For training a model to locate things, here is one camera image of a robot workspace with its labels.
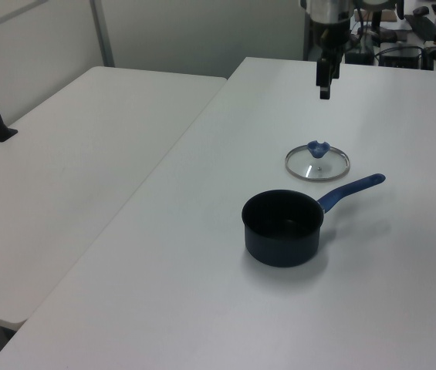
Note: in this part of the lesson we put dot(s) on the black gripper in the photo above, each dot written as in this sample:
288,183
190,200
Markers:
331,36

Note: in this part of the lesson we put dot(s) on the glass lid with blue knob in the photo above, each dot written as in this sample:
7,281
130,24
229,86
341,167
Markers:
318,165

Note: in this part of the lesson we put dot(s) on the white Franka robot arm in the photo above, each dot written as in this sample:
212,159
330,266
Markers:
327,9

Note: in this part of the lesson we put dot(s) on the black electronics box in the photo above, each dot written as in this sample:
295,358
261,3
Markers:
399,58

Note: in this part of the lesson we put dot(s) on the black keyboard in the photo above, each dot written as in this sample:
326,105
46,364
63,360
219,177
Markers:
428,27

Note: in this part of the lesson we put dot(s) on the black computer mouse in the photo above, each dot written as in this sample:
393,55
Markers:
420,11

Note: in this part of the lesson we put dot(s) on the grey metal partition post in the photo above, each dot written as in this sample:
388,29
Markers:
103,34

